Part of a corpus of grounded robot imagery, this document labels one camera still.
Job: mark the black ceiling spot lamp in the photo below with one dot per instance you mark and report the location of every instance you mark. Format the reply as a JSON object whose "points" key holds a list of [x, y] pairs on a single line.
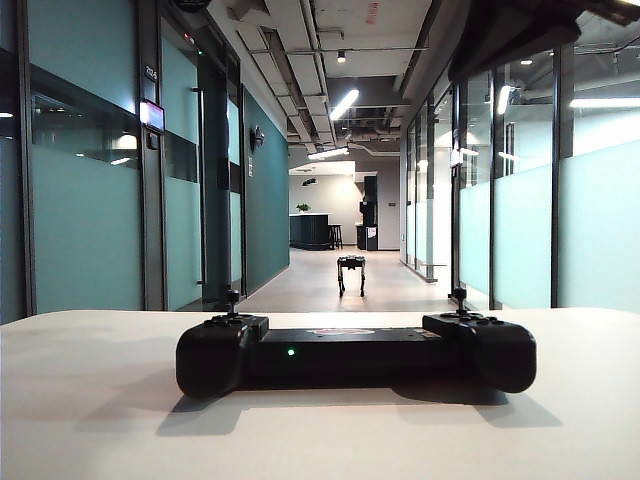
{"points": [[341, 56], [526, 61]]}

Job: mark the black handheld remote control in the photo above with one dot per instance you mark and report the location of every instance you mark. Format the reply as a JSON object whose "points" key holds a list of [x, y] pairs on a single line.
{"points": [[360, 357]]}

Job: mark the dark bar counter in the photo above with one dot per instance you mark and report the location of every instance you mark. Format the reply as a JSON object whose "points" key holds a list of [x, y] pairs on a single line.
{"points": [[310, 232]]}

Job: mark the tall black cabinet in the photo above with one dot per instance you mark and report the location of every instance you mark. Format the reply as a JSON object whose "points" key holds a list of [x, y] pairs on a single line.
{"points": [[371, 200]]}

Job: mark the black quadruped robot dog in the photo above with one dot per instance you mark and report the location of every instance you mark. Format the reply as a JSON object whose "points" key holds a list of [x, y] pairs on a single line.
{"points": [[351, 265]]}

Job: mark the green potted plant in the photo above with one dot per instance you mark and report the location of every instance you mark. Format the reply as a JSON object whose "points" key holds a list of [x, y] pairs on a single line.
{"points": [[303, 207]]}

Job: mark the small white wall sign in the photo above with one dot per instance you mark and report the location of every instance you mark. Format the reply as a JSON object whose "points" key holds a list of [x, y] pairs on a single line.
{"points": [[250, 166]]}

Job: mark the white ceiling strip light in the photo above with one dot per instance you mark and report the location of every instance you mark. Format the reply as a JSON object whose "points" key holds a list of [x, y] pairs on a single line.
{"points": [[605, 103], [344, 105], [328, 153], [504, 99]]}

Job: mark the glowing door display screen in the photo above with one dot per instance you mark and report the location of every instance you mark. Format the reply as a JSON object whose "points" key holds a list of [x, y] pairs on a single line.
{"points": [[152, 116]]}

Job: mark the black door card reader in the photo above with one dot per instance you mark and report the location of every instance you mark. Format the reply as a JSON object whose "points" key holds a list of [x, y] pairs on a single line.
{"points": [[154, 142]]}

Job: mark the black wall mounted device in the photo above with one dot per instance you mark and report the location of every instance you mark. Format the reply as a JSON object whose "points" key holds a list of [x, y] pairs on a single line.
{"points": [[309, 182]]}

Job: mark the dark wooden bar stool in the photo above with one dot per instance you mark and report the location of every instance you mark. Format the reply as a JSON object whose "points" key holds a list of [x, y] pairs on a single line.
{"points": [[336, 235]]}

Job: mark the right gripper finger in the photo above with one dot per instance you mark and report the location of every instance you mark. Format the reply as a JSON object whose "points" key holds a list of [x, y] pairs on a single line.
{"points": [[617, 9], [500, 35]]}

